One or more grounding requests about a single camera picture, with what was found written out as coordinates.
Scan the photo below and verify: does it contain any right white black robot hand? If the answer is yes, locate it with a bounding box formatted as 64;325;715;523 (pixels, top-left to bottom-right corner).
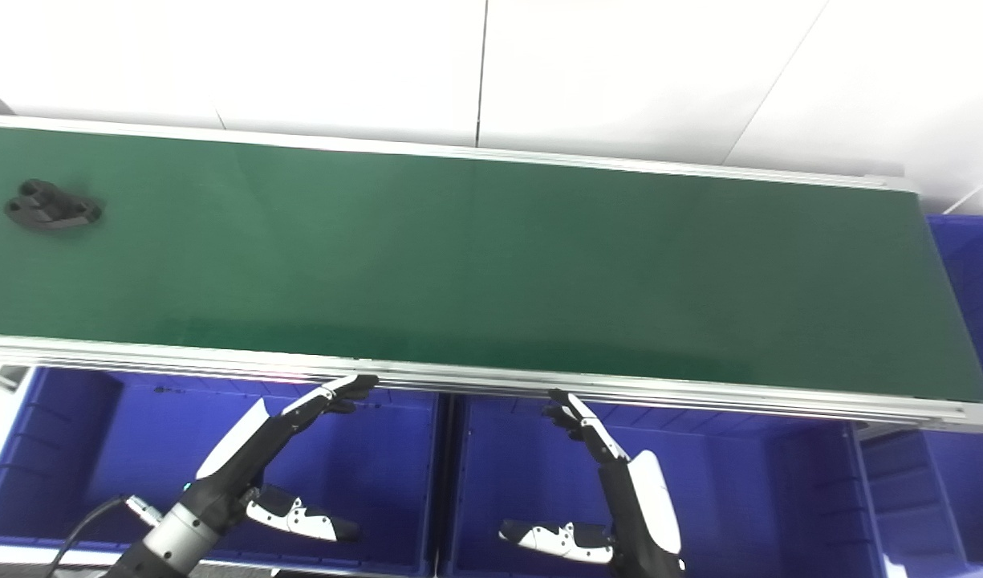
499;389;686;577

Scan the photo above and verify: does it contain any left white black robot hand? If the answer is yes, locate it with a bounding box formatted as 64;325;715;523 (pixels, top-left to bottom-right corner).
182;373;380;543

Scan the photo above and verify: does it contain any black flanged metal part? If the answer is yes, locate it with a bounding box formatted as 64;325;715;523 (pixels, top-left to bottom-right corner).
4;179;104;232

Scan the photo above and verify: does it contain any blue plastic bin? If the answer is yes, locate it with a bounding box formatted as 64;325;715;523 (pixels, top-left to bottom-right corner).
0;365;449;578
439;392;889;578
859;213;983;578

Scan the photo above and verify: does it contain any green conveyor belt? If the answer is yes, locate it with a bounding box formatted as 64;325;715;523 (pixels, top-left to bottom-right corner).
0;114;983;434
0;124;983;404

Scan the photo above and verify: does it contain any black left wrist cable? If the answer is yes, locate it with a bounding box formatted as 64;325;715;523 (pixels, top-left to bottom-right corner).
46;495;165;578

